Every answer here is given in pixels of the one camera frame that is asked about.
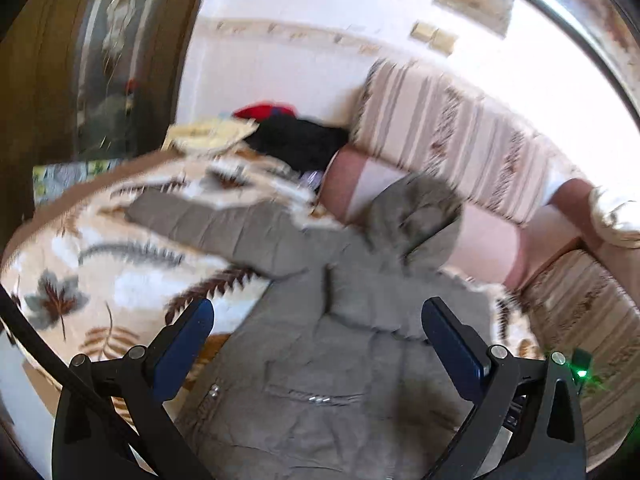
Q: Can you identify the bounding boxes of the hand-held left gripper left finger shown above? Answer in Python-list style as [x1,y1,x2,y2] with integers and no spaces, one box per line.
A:
[52,297,216,480]

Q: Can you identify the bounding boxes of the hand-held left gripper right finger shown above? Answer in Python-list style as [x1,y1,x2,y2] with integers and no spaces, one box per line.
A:
[421,296,586,480]

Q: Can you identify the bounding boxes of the grey quilted hooded jacket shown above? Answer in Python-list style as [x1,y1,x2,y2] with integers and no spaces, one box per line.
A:
[125,172,501,480]

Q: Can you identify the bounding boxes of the striped floral sofa cushion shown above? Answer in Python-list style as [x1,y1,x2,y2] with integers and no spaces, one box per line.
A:
[347,57,558,226]
[517,247,640,471]

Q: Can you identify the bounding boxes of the pink sofa seat cover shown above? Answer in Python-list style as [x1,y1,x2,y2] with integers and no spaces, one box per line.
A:
[320,147,586,286]

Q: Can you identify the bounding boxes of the leaf print fleece blanket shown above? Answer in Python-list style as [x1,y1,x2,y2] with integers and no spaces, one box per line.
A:
[0,152,546,441]

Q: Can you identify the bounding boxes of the beige frilly cloth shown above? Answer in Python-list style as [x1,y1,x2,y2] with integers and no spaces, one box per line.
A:
[547,177,640,251]

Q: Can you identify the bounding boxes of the green patterned quilt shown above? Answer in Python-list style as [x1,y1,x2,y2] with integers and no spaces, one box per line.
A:
[32,160,123,206]

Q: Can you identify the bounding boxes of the pale yellow cloth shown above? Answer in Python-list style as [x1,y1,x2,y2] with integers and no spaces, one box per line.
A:
[162,117,258,156]

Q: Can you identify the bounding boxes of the black cloth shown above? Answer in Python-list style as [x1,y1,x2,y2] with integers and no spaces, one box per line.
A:
[247,117,351,171]

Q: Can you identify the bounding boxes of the red cloth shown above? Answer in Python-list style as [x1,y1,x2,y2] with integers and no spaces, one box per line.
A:
[232,102,298,122]

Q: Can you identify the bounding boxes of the black cable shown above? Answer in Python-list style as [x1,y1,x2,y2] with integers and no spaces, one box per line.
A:
[0,285,151,466]

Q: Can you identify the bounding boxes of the dark window frame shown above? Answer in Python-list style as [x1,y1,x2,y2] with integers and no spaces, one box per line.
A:
[515,0,640,126]

